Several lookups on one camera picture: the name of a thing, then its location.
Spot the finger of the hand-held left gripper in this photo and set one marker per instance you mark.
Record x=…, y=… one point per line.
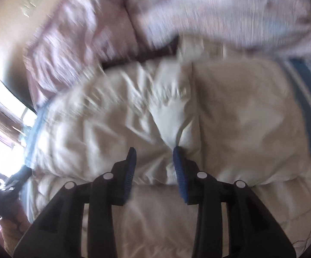
x=23, y=174

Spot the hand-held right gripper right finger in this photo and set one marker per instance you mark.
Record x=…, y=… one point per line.
x=179, y=176

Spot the person's left hand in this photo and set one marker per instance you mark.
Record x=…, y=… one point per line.
x=15, y=217

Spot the person's left forearm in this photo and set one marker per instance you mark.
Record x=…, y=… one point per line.
x=10, y=239

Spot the pink floral duvet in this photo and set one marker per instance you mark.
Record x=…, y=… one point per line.
x=211, y=13

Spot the white wall fixture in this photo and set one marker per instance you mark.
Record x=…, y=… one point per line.
x=33, y=4

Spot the white quilted pillow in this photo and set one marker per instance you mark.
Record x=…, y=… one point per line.
x=225, y=118

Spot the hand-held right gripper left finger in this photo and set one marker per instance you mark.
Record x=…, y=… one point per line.
x=130, y=173

